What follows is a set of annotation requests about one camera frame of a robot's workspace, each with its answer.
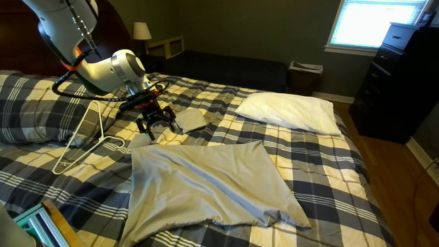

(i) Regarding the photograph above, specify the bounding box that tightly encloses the brown wooden board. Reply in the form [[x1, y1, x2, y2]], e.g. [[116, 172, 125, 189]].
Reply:
[[42, 198, 90, 247]]

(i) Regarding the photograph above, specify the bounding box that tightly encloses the white pillow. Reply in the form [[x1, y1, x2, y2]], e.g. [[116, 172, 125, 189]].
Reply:
[[235, 91, 344, 138]]

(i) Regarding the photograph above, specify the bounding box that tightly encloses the small folded grey cloth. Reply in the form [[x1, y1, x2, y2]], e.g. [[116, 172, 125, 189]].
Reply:
[[175, 108, 210, 135]]

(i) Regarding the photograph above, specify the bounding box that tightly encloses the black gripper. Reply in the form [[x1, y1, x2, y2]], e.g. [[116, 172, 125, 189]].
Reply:
[[120, 87, 180, 142]]

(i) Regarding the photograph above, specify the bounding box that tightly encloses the grey box with drawers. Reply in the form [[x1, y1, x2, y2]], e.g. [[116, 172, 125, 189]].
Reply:
[[382, 21, 418, 53]]

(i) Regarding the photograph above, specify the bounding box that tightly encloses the white wire clothes hanger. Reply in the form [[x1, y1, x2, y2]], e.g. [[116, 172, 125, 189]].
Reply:
[[51, 101, 128, 178]]

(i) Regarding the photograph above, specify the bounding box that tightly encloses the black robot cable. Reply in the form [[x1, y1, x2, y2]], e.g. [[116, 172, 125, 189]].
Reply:
[[51, 43, 121, 103]]

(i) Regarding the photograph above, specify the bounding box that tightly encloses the teal metal frame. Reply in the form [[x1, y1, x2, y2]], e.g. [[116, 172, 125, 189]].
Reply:
[[13, 204, 72, 247]]

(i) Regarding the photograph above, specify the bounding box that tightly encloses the plaid pillow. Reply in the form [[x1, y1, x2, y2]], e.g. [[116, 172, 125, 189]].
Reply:
[[0, 69, 121, 147]]

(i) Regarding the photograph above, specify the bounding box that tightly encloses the table lamp with white shade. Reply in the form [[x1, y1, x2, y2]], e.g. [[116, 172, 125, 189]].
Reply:
[[132, 21, 154, 57]]

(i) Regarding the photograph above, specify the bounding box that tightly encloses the black dresser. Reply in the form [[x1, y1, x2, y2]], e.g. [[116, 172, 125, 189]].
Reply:
[[349, 20, 439, 146]]

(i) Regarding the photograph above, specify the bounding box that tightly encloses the beige open nightstand shelf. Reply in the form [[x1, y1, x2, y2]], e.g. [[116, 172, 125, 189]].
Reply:
[[146, 35, 187, 61]]

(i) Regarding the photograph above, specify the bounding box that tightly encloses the brown box with cloth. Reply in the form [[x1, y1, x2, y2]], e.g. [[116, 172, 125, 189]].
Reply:
[[287, 60, 326, 92]]

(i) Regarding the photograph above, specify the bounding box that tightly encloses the bright window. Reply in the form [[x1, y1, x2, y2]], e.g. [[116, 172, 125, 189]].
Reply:
[[324, 0, 434, 58]]

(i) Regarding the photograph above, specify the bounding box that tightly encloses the plaid bedspread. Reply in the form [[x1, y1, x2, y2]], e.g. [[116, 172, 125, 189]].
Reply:
[[0, 69, 398, 247]]

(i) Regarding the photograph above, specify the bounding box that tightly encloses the large grey cloth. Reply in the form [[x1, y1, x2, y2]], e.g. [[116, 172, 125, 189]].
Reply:
[[117, 140, 313, 247]]

